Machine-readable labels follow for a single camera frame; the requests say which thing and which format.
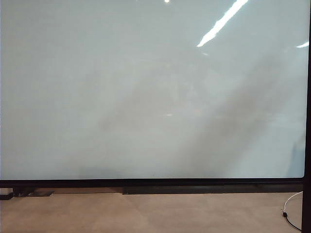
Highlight long black floor base bar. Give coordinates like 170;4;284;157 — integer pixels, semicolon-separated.
122;185;304;195

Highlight white glass whiteboard black frame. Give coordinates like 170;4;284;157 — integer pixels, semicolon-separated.
0;0;311;188

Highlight black caster bracket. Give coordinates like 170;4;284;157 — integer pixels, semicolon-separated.
13;186;32;198

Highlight white cable with black connector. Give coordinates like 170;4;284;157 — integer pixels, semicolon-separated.
281;191;304;230

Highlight black stand post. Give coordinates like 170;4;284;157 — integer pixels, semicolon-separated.
301;0;311;233

